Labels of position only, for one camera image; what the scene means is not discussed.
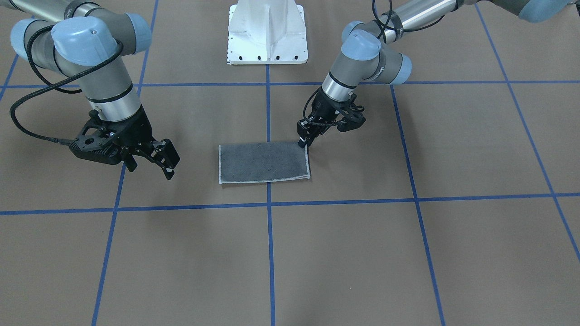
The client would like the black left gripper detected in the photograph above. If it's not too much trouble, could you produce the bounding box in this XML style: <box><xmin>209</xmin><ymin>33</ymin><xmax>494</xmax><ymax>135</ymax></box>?
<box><xmin>297</xmin><ymin>88</ymin><xmax>354</xmax><ymax>148</ymax></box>

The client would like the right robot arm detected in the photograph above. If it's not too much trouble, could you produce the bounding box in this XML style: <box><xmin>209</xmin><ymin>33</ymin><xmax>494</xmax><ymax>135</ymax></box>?
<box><xmin>1</xmin><ymin>0</ymin><xmax>180</xmax><ymax>179</ymax></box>

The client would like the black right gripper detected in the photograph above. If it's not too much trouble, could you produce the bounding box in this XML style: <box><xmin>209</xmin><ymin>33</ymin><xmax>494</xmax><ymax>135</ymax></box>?
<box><xmin>69</xmin><ymin>107</ymin><xmax>180</xmax><ymax>180</ymax></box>

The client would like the pink and grey towel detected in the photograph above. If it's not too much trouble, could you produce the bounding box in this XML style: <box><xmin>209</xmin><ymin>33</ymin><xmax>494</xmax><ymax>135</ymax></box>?
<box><xmin>219</xmin><ymin>142</ymin><xmax>311</xmax><ymax>184</ymax></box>

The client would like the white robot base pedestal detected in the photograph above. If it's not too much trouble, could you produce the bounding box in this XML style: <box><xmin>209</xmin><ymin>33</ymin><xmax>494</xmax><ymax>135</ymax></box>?
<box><xmin>227</xmin><ymin>0</ymin><xmax>309</xmax><ymax>65</ymax></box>

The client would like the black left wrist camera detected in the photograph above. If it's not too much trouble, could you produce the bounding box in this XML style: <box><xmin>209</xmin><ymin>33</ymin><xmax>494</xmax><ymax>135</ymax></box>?
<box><xmin>336</xmin><ymin>105</ymin><xmax>365</xmax><ymax>132</ymax></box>

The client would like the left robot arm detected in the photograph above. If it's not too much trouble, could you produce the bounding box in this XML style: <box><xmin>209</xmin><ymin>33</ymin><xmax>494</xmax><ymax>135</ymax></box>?
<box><xmin>297</xmin><ymin>0</ymin><xmax>476</xmax><ymax>148</ymax></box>

